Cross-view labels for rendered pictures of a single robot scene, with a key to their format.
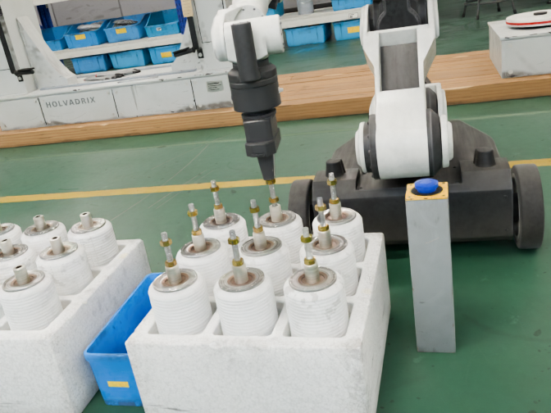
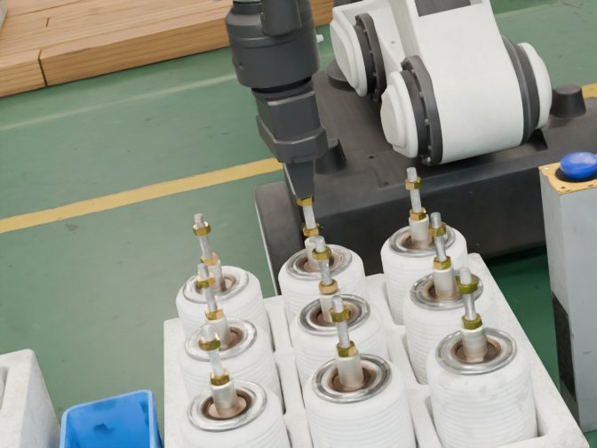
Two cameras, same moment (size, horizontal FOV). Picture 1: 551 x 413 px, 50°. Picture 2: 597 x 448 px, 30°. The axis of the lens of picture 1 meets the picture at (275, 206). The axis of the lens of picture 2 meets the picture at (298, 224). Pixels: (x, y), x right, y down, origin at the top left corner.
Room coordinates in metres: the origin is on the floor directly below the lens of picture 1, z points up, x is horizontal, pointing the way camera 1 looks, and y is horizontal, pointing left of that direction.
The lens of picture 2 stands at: (0.05, 0.38, 0.84)
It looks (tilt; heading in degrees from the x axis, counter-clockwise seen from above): 26 degrees down; 341
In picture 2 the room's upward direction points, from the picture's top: 12 degrees counter-clockwise
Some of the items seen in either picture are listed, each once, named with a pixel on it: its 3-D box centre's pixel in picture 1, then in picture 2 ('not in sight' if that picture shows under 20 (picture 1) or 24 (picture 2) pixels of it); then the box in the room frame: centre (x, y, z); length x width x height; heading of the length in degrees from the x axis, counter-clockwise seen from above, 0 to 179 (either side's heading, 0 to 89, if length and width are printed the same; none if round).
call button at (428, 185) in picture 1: (426, 187); (579, 167); (0.95, -0.26, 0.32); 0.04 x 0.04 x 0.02
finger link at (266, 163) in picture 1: (266, 164); (301, 172); (1.07, 0.00, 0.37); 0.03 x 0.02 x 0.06; 80
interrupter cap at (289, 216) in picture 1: (277, 219); (319, 263); (1.08, 0.00, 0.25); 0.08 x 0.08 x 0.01
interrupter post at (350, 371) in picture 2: (240, 273); (349, 367); (0.86, 0.07, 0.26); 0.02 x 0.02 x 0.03
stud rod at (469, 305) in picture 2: (308, 250); (469, 304); (0.82, -0.04, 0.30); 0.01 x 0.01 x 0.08
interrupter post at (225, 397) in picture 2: (173, 274); (224, 395); (0.89, 0.19, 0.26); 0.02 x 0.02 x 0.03
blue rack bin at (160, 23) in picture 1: (170, 21); not in sight; (6.23, 0.72, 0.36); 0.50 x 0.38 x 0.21; 163
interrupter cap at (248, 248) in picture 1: (261, 247); (333, 316); (0.97, 0.04, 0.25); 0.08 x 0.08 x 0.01
